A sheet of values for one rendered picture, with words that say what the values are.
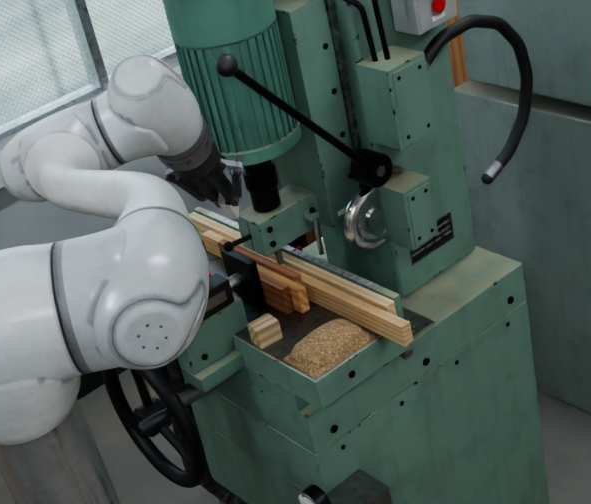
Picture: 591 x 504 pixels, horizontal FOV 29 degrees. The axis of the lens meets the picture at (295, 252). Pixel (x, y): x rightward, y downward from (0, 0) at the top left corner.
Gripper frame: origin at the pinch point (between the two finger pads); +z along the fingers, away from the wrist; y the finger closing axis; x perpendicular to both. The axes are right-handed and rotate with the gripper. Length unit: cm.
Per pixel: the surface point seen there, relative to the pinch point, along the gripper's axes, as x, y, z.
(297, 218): 4.7, 6.9, 18.3
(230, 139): 9.9, 1.0, -4.0
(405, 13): 32.2, 30.5, -1.3
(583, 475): -21, 53, 127
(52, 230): 51, -92, 110
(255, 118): 12.3, 5.9, -5.8
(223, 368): -22.2, -6.6, 20.5
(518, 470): -29, 40, 83
